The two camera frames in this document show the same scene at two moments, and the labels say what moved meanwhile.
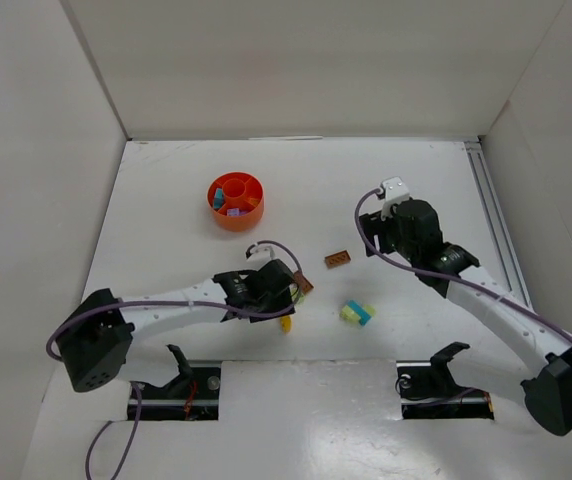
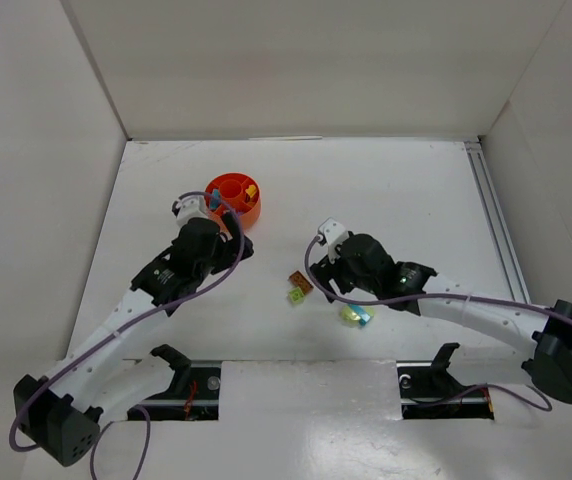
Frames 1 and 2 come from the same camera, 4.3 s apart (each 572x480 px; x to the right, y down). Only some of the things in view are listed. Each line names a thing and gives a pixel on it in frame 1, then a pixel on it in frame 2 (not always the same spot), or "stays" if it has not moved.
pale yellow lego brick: [347, 314] stays
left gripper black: [286, 288] → [236, 236]
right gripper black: [375, 230] → [324, 272]
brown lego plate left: [303, 282] stays
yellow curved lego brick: [286, 323] → [251, 190]
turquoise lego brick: [359, 311] stays
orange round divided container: [237, 201] stays
